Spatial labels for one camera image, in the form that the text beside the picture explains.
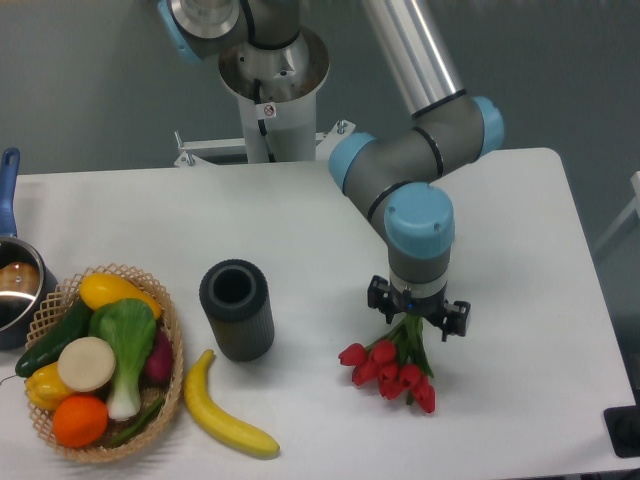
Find green bok choy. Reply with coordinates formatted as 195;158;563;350
89;298;157;421

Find white metal base frame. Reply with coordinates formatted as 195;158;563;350
173;119;356;167

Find yellow banana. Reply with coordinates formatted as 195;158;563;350
183;349;280;459

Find cream round disc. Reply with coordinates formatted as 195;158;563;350
57;336;116;392

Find dark grey ribbed vase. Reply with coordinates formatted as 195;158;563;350
199;259;275;362

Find dark green cucumber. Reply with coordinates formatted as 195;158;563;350
15;298;93;378

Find black device at edge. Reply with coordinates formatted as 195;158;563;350
603;405;639;458

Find woven wicker basket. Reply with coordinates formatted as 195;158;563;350
26;264;184;463

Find blue handled saucepan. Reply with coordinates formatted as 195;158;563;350
1;147;57;350

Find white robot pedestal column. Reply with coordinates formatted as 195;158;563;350
237;93;316;164

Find yellow squash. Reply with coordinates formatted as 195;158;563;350
79;273;162;320

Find green bean pod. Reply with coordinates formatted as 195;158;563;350
107;397;165;448

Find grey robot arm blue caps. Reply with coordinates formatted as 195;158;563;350
157;1;504;336

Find purple sweet potato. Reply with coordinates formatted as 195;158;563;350
143;329;174;384

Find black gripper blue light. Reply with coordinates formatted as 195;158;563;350
367;275;471;342

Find red tulip bouquet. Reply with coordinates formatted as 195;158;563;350
338;315;437;414

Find orange fruit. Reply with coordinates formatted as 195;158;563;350
52;395;109;448

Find white furniture frame right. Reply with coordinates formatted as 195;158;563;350
592;171;639;260

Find yellow bell pepper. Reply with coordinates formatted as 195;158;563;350
25;362;75;411

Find black cable on pedestal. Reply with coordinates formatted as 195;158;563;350
252;77;277;164

